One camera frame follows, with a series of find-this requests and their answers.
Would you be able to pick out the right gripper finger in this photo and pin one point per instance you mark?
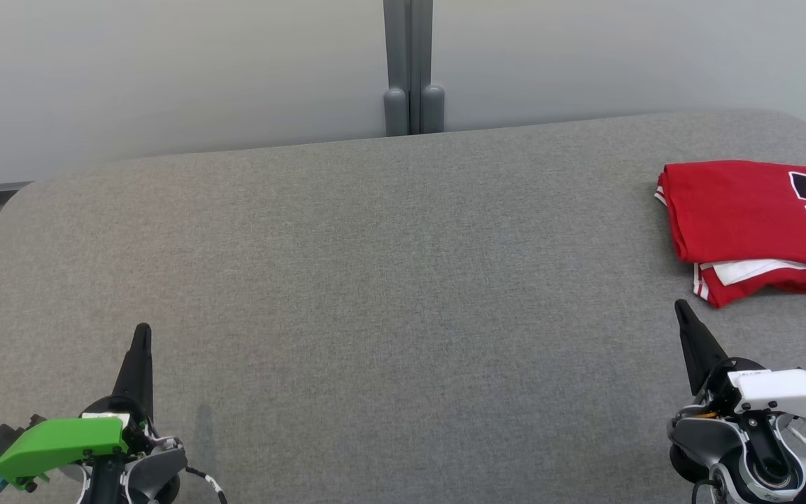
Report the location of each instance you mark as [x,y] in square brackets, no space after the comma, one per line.
[700,350]

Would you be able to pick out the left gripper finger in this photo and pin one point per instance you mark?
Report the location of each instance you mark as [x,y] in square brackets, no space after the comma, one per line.
[138,378]

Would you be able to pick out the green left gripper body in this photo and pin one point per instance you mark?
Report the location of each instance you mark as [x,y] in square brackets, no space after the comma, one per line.
[60,444]

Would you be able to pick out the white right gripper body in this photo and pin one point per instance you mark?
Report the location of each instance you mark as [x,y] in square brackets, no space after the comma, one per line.
[788,392]

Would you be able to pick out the red shorts with white trim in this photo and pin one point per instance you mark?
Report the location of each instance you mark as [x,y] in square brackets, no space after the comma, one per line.
[795,288]

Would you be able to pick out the red jersey with white sleeves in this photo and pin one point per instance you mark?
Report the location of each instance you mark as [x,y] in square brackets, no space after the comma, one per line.
[732,210]

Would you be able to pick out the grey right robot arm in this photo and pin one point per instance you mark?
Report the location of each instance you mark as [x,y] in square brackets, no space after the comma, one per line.
[760,462]

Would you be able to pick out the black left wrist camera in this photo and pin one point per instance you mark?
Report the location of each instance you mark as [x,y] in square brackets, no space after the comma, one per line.
[1,437]

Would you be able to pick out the grey partition post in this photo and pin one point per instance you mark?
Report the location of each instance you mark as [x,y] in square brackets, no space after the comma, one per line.
[410,56]

